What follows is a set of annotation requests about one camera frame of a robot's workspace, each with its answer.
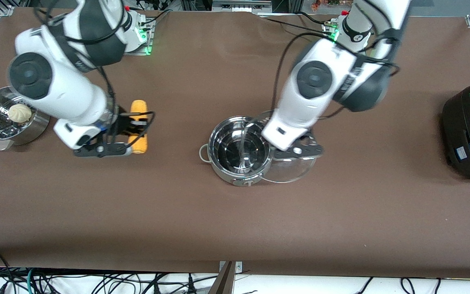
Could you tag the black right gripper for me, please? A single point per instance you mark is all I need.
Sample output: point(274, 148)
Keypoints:
point(121, 124)

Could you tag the yellow corn cob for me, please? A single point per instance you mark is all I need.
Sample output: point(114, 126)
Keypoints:
point(139, 145)

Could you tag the glass pot lid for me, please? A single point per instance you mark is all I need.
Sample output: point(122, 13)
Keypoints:
point(292, 169)

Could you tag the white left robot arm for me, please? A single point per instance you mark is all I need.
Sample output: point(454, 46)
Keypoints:
point(320, 81)

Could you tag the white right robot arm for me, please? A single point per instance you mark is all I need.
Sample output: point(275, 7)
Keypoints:
point(63, 94)

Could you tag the beige steamed bun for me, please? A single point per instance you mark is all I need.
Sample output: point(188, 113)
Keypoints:
point(20, 113)

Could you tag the grey background box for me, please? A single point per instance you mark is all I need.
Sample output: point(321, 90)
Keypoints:
point(239, 6)

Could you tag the dark metal bar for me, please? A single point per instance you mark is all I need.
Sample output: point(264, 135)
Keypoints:
point(222, 283)

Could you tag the orange background clutter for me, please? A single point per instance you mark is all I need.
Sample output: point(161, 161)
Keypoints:
point(316, 4)

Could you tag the brown table cover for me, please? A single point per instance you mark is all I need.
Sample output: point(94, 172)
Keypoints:
point(341, 212)

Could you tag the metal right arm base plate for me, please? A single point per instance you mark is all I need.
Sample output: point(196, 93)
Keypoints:
point(147, 51)

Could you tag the silver table edge bracket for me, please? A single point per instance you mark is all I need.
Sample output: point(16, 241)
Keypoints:
point(239, 267)

